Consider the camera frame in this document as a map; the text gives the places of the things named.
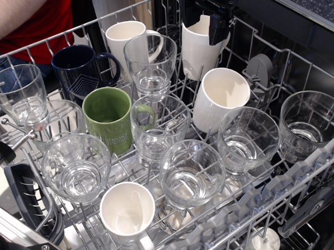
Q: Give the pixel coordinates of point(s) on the clear glass front centre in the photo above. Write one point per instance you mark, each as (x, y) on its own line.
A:
(191, 174)

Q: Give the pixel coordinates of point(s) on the clear glass front left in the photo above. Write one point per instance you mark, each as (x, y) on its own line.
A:
(76, 167)

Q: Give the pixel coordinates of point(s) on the clear glass far left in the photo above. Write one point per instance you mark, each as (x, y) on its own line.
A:
(21, 90)

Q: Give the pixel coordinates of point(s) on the white cup back centre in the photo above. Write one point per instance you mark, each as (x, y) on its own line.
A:
(198, 56)

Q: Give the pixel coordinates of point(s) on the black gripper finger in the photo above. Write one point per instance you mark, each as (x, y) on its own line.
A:
(219, 27)
(190, 12)

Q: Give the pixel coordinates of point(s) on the red shirt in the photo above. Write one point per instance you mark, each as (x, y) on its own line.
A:
(36, 38)

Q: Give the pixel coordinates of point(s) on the white dish lower rack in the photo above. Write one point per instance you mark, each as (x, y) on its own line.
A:
(264, 239)

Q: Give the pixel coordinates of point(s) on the white handleless ceramic cup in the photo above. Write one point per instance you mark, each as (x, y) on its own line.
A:
(221, 90)

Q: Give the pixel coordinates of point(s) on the navy blue mug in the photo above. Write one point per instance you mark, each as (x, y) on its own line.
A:
(78, 71)

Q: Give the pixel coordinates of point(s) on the white mug front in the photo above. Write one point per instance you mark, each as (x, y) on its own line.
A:
(127, 211)

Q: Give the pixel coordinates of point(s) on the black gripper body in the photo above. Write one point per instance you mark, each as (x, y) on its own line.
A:
(209, 7)

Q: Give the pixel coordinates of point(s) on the grey plastic tine row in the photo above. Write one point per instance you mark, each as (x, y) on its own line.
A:
(257, 202)

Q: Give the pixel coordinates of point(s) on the metal clamp screw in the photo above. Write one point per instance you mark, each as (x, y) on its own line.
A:
(13, 135)

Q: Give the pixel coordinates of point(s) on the tall clear glass back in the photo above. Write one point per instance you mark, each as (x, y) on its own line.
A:
(154, 78)

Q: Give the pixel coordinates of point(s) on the metal wire dishwasher rack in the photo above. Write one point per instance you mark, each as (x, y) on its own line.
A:
(304, 222)

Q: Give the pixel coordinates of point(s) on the black rack handle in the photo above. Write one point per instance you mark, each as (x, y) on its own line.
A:
(37, 208)

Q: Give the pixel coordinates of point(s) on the white mug with handle back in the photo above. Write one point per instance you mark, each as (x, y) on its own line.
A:
(119, 40)

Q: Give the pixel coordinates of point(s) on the green ceramic mug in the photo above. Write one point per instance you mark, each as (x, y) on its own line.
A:
(107, 114)

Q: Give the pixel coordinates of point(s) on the clear glass far right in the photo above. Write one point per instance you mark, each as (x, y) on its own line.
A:
(306, 123)

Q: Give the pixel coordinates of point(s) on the clear glass left middle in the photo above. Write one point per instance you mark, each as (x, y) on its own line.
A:
(53, 120)

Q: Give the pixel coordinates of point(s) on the clear glass right centre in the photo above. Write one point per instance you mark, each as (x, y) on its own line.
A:
(247, 138)

